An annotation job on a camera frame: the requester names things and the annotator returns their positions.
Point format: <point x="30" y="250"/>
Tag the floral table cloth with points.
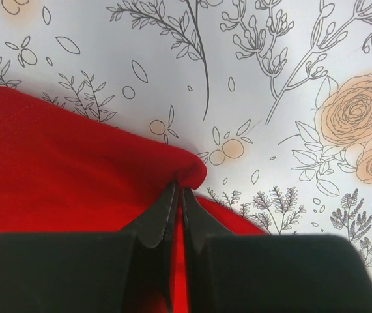
<point x="274" y="96"/>

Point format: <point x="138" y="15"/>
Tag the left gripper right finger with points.
<point x="228" y="272"/>

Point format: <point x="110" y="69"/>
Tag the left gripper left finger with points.
<point x="120" y="271"/>

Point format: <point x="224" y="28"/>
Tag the red t shirt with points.
<point x="61" y="172"/>

